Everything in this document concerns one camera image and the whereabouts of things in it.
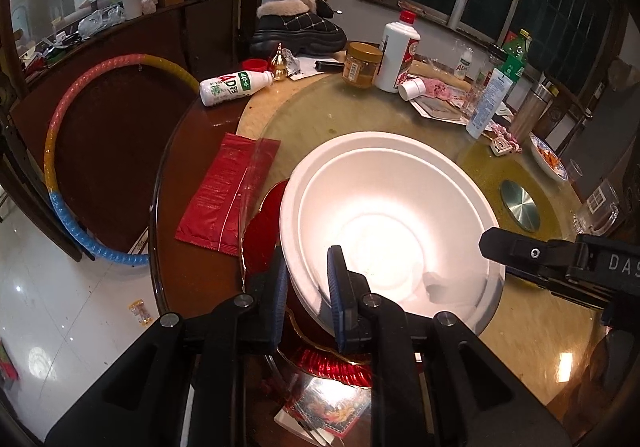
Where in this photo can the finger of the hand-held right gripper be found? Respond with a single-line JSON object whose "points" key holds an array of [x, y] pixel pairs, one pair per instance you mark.
{"points": [[525, 254]]}

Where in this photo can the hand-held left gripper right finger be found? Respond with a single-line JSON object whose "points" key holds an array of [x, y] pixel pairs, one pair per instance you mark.
{"points": [[340, 302]]}

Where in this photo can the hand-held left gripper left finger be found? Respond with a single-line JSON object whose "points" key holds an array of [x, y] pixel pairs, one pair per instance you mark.
{"points": [[275, 302]]}

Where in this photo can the red scalloped glass plate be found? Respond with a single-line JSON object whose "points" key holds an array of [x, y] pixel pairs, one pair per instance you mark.
{"points": [[260, 247]]}

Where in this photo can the red scalloped plate with sticker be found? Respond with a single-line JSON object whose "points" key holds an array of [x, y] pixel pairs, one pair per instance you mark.
{"points": [[332, 369]]}

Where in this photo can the small white foam bowl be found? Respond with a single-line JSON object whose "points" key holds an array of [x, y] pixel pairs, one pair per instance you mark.
{"points": [[390, 227]]}

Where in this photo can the large white foam bowl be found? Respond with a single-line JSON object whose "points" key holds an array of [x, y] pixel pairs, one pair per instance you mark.
{"points": [[375, 139]]}

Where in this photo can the round metal disc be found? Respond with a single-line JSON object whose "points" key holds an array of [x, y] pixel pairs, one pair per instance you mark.
{"points": [[520, 204]]}

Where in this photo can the clear glass mug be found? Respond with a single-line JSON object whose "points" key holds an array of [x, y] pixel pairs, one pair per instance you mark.
{"points": [[600, 207]]}

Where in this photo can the orange fried food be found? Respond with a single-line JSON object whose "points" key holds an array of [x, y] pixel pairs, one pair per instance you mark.
{"points": [[550, 157]]}

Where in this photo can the white key fob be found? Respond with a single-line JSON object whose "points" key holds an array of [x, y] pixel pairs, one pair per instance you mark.
{"points": [[500, 148]]}

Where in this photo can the blue patterned plate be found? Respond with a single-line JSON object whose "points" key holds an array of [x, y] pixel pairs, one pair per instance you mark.
{"points": [[537, 144]]}

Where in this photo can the red printed card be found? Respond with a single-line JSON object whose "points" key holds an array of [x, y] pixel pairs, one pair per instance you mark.
{"points": [[325, 412]]}

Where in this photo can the red plastic packet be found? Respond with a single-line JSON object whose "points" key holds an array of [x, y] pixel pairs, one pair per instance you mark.
{"points": [[220, 197]]}

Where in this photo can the yellow snack packet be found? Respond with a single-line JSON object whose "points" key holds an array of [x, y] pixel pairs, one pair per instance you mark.
{"points": [[140, 313]]}

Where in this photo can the stainless steel thermos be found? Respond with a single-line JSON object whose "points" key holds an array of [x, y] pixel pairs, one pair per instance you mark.
{"points": [[530, 114]]}

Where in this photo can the white squeeze tube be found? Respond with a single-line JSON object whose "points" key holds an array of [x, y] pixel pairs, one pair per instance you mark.
{"points": [[487, 104]]}

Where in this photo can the small clear liquor bottle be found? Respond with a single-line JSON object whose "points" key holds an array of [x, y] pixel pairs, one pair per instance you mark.
{"points": [[472, 102]]}

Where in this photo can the grey flat packet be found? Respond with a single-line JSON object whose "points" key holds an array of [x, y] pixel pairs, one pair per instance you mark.
{"points": [[440, 108]]}

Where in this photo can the pink meat slices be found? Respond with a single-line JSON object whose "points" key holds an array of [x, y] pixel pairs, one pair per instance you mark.
{"points": [[442, 89]]}

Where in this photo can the green plastic bottle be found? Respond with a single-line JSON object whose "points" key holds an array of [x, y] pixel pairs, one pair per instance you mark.
{"points": [[515, 59]]}

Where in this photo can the small white bottle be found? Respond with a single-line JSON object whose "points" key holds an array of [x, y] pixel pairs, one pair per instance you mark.
{"points": [[465, 64]]}

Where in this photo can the small white cup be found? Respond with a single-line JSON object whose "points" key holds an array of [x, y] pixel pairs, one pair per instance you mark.
{"points": [[411, 89]]}

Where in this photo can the white yogurt drink bottle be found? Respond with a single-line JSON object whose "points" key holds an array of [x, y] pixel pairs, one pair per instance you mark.
{"points": [[230, 87]]}

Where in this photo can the amber jar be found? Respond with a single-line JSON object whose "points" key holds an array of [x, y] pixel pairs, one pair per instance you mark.
{"points": [[361, 67]]}

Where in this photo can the white liquor bottle red cap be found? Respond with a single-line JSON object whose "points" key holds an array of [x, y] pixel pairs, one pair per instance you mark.
{"points": [[395, 57]]}

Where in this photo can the red bottle lid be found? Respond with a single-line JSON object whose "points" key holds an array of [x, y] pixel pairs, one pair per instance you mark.
{"points": [[256, 64]]}

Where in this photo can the dark window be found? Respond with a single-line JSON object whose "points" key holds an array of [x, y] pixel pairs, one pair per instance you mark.
{"points": [[550, 2]]}

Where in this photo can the white paper roll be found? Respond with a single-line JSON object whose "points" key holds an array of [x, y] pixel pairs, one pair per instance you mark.
{"points": [[457, 9]]}

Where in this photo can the multicoloured hula hoop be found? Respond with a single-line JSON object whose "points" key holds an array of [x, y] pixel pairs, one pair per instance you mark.
{"points": [[49, 162]]}

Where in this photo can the black fur-lined boot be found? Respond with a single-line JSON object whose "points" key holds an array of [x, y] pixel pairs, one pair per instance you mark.
{"points": [[300, 29]]}

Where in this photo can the wooden sideboard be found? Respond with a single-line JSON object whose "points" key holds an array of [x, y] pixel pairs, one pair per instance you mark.
{"points": [[210, 32]]}

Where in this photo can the clear plastic bag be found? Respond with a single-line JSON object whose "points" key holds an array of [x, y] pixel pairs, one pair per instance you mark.
{"points": [[100, 19]]}

